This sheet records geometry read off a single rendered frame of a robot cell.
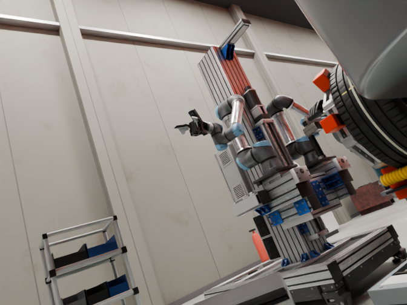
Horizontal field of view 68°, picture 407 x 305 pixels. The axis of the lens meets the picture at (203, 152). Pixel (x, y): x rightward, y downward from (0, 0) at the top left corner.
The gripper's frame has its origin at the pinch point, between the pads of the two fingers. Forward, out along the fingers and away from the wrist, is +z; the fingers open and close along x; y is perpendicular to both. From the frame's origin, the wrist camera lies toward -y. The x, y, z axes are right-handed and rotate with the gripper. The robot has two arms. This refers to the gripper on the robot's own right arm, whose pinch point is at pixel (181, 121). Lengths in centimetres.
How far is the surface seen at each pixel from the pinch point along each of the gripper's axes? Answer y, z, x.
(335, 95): 17, -24, -77
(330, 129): 32, -22, -70
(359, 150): 45, -39, -75
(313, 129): 25, -43, -56
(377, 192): 96, -623, 36
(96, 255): 61, 11, 98
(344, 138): 38, -31, -72
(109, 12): -388, -224, 296
